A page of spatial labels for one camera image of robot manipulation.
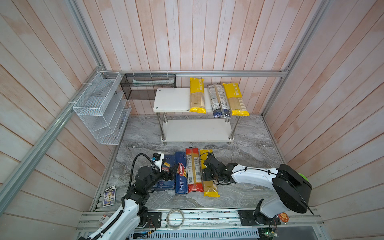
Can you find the narrow blue Barilla spaghetti box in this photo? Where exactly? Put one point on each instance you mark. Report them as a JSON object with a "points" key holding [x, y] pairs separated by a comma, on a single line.
{"points": [[181, 181]]}

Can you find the yellow spaghetti bag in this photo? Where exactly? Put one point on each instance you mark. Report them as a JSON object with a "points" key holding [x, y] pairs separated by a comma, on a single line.
{"points": [[197, 96], [210, 188], [235, 100]]}

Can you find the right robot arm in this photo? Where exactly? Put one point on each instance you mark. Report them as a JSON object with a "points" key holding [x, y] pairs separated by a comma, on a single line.
{"points": [[291, 190]]}

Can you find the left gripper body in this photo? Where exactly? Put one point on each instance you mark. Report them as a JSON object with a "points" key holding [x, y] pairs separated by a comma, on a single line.
{"points": [[155, 176]]}

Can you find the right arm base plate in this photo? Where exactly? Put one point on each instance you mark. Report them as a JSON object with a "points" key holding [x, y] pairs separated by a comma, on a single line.
{"points": [[249, 218]]}

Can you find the dark blue spaghetti bag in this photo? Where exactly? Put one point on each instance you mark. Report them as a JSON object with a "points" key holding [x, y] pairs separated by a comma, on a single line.
{"points": [[219, 101]]}

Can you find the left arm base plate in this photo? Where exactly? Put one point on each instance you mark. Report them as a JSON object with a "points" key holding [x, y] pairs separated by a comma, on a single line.
{"points": [[151, 220]]}

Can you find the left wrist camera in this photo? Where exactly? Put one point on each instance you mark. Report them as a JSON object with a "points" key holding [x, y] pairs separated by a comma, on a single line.
{"points": [[157, 161]]}

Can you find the small printed card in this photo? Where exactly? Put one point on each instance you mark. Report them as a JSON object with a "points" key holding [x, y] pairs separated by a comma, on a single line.
{"points": [[109, 197]]}

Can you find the white wire mesh organizer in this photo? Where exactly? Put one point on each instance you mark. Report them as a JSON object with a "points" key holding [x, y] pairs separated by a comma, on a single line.
{"points": [[103, 108]]}

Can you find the white two-tier shelf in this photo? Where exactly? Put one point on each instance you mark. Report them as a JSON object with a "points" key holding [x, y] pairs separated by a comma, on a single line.
{"points": [[178, 124]]}

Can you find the red spaghetti bag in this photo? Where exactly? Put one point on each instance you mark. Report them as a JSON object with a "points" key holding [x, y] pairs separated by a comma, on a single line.
{"points": [[194, 178]]}

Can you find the black mesh basket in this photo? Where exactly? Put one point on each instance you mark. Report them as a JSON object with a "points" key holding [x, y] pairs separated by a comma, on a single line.
{"points": [[143, 87]]}

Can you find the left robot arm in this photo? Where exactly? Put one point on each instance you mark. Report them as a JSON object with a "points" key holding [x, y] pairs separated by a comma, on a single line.
{"points": [[132, 213]]}

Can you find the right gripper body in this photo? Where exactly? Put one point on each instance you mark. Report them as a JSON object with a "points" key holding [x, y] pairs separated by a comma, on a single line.
{"points": [[215, 175]]}

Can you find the green funnel cup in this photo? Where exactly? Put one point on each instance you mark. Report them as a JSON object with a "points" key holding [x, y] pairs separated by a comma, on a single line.
{"points": [[304, 177]]}

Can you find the red round tag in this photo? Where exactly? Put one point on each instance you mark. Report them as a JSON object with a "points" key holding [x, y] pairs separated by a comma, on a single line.
{"points": [[284, 217]]}

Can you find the blue Barilla pasta box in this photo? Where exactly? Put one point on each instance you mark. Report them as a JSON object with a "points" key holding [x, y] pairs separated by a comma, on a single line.
{"points": [[170, 184]]}

